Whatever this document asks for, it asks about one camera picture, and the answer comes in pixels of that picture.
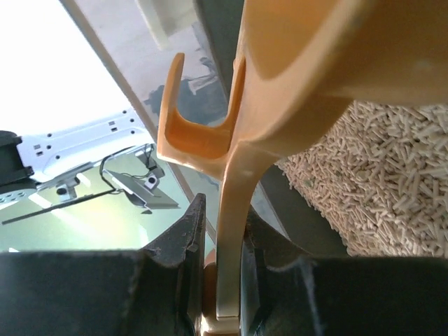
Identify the top external camera mount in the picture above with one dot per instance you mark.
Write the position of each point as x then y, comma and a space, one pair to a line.
141, 190

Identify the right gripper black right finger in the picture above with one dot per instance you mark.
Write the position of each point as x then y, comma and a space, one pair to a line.
274, 296

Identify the white plastic waste tub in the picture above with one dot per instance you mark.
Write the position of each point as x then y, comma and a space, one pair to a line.
164, 18

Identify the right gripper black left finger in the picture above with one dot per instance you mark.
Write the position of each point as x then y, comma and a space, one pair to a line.
171, 280

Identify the dark grey litter box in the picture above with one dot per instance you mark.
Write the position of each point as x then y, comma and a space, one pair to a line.
379, 175

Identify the orange plastic litter scoop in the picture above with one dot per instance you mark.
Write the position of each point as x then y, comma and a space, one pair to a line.
299, 64

